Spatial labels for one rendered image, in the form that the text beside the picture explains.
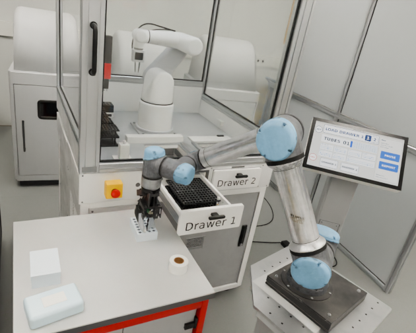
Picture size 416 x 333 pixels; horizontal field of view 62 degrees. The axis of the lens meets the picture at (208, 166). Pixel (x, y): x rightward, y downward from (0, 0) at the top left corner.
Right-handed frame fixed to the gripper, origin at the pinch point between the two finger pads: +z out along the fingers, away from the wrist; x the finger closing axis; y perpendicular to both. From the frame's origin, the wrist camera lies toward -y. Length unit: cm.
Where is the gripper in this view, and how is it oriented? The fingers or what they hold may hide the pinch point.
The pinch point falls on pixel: (144, 227)
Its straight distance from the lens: 145.3
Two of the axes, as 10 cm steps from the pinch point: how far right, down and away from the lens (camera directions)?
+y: 4.2, 4.3, -8.0
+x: 9.0, -0.4, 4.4
